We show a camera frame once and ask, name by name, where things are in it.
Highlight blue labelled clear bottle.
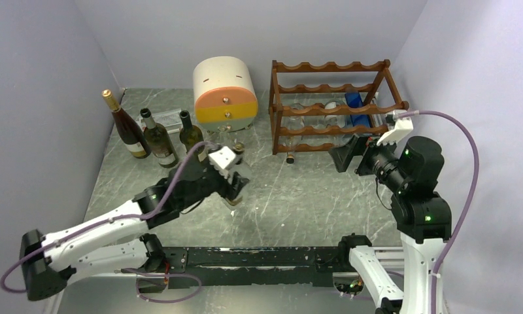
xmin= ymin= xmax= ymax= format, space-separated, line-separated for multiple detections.
xmin=345 ymin=92 xmax=375 ymax=135

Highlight dark wine bottle white label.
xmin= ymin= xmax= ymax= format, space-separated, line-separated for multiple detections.
xmin=179 ymin=110 xmax=204 ymax=153

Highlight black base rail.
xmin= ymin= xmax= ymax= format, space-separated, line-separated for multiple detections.
xmin=138 ymin=247 xmax=355 ymax=289

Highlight dark gold-capped wine bottle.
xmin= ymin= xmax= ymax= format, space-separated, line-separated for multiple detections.
xmin=101 ymin=89 xmax=151 ymax=159

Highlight clear plastic ruler package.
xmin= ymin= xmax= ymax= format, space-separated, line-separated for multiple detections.
xmin=152 ymin=109 xmax=182 ymax=134

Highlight white round drawer cabinet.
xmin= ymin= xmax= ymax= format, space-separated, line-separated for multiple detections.
xmin=193 ymin=56 xmax=258 ymax=133

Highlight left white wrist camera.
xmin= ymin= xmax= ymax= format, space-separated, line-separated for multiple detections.
xmin=207 ymin=146 xmax=241 ymax=179

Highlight dark green labelled wine bottle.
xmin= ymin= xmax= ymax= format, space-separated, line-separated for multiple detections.
xmin=140 ymin=108 xmax=179 ymax=168

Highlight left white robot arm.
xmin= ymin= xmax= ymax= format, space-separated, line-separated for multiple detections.
xmin=20 ymin=160 xmax=253 ymax=301

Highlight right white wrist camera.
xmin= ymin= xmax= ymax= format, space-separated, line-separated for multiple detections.
xmin=377 ymin=109 xmax=414 ymax=146

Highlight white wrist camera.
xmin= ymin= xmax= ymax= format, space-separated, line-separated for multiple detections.
xmin=207 ymin=146 xmax=241 ymax=179
xmin=377 ymin=109 xmax=414 ymax=146

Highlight clear glass bottle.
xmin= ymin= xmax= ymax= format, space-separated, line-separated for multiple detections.
xmin=212 ymin=130 xmax=238 ymax=148

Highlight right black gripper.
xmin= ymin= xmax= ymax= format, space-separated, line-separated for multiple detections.
xmin=328 ymin=130 xmax=409 ymax=192

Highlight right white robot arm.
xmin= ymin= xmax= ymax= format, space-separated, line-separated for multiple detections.
xmin=329 ymin=135 xmax=452 ymax=313

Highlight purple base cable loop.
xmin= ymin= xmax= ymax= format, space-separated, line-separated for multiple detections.
xmin=122 ymin=268 xmax=203 ymax=304

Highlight brown wooden wine rack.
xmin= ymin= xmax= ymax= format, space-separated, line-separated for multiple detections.
xmin=268 ymin=60 xmax=409 ymax=155

